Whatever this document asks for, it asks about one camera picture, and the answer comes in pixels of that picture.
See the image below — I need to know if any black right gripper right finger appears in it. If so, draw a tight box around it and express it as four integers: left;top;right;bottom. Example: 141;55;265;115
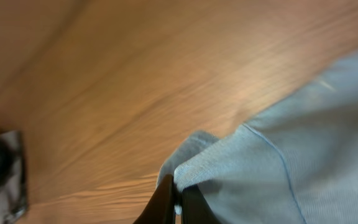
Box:
181;185;220;224

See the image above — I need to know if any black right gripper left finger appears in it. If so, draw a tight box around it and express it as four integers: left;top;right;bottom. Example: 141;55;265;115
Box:
134;174;176;224

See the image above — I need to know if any light blue printed t-shirt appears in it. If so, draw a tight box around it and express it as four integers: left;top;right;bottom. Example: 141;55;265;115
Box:
159;52;358;223

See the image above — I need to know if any folded grey garment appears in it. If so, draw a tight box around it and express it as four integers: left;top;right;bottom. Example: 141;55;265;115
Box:
0;131;28;224

